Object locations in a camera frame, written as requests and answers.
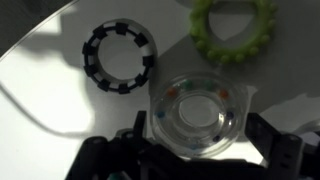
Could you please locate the lime green bumpy ring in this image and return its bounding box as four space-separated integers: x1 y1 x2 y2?
189 0 278 65

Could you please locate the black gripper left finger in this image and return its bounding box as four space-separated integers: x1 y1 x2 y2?
133 109 148 140

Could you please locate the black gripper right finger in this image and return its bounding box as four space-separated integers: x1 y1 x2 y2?
244 112 280 162

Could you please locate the transparent ring with coloured beads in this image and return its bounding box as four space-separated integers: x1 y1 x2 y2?
149 71 250 160

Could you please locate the small black white checkered ring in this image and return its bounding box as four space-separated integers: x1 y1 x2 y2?
82 19 158 95

